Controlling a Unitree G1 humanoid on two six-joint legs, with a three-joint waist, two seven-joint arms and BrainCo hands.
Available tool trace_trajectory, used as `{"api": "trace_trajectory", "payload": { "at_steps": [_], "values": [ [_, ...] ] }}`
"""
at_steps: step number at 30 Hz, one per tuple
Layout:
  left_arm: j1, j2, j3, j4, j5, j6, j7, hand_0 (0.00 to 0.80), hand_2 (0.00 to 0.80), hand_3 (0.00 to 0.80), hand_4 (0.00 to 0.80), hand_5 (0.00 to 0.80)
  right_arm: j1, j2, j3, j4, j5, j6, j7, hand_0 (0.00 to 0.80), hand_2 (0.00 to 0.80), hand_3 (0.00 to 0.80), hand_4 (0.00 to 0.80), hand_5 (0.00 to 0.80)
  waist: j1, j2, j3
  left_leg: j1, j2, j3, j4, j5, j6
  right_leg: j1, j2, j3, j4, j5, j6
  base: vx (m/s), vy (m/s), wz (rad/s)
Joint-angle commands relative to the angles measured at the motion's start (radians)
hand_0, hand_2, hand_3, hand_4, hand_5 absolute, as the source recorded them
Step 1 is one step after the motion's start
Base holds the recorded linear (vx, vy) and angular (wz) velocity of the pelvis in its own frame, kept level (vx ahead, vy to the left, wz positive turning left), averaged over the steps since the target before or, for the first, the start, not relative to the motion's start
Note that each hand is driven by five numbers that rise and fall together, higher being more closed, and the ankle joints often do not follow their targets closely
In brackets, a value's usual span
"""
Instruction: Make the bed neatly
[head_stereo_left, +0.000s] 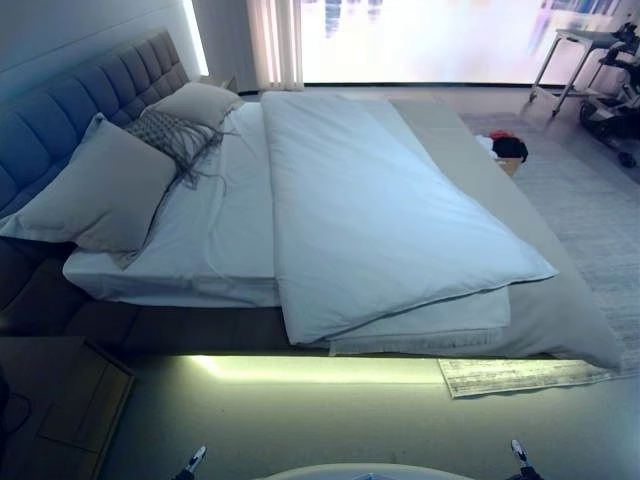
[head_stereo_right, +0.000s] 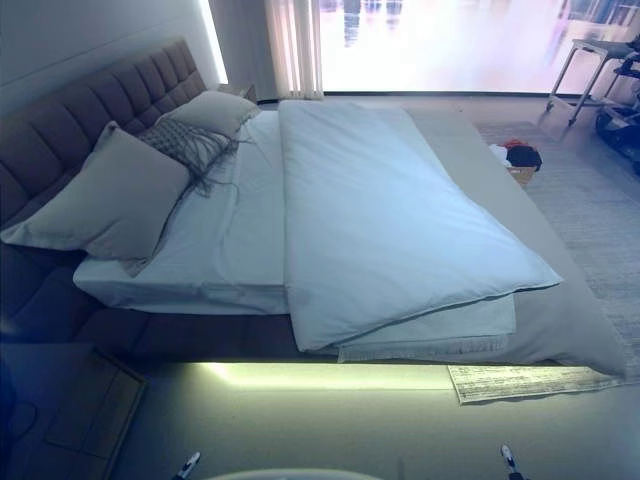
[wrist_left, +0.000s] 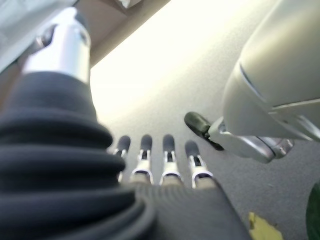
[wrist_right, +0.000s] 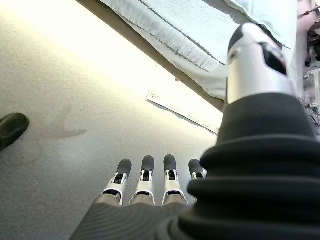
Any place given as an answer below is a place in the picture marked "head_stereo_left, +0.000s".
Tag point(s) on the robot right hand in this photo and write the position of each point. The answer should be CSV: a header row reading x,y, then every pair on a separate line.
x,y
520,454

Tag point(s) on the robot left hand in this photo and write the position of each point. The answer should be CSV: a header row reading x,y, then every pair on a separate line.
x,y
196,459

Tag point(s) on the white duvet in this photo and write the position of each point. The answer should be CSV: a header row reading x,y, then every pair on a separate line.
x,y
350,200

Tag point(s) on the under bed light strip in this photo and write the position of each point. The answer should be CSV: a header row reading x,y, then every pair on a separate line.
x,y
300,370

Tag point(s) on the dark brown nightstand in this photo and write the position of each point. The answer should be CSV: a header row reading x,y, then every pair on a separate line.
x,y
85,400

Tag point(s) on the beige bedspread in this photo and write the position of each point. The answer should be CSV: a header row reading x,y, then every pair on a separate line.
x,y
550,310

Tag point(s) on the robot white torso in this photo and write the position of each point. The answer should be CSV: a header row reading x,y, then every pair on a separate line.
x,y
370,472

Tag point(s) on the white sheeted mattress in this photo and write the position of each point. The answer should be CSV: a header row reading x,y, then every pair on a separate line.
x,y
210,240

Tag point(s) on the pale grey woven rug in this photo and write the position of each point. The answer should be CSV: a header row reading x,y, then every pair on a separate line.
x,y
575,200

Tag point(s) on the large beige pillow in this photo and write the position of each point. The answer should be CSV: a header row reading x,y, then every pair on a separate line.
x,y
100,190

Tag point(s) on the cardboard box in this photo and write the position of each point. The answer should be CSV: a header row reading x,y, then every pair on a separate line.
x,y
509,167

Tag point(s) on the black garment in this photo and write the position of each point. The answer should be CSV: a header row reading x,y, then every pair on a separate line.
x,y
510,149

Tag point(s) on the white garment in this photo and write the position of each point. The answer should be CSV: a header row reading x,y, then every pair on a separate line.
x,y
484,142

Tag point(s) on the red garment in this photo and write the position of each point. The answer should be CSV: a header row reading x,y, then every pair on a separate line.
x,y
499,135

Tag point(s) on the grey fringed knit cushion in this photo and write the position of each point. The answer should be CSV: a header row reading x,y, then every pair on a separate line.
x,y
160,130

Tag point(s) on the light blue pillow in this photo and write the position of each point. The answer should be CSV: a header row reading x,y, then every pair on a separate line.
x,y
95,125

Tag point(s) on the black wheeled machine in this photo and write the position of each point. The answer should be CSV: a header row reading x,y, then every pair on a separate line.
x,y
600,112

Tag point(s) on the small beige pillow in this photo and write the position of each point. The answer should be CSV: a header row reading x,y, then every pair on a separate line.
x,y
195,102

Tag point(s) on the light wooden bedside table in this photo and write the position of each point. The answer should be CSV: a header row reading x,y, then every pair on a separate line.
x,y
220,84

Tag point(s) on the grey tufted headboard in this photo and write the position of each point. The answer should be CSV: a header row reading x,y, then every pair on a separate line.
x,y
60,95

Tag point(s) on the grey metal wheeled table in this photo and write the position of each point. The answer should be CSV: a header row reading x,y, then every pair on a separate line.
x,y
585,35

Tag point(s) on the bright large window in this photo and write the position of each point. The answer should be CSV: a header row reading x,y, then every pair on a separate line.
x,y
425,40

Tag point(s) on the pale vertical curtain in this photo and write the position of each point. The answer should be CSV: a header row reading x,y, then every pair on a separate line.
x,y
275,40

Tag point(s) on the dark brown bed frame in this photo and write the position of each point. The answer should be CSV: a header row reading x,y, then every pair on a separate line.
x,y
75,320

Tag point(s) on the vertical wall light strip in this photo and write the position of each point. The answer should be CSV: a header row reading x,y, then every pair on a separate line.
x,y
196,35

